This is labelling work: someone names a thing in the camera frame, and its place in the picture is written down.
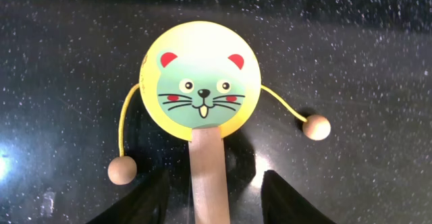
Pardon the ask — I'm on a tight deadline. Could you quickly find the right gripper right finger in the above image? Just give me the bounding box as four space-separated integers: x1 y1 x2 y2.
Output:
261 169 338 224

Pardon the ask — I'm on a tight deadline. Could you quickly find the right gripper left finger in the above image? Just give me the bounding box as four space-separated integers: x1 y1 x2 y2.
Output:
86 168 171 224

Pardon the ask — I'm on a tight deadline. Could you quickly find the yellow rattle drum toy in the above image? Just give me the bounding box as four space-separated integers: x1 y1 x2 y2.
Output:
107 20 332 224

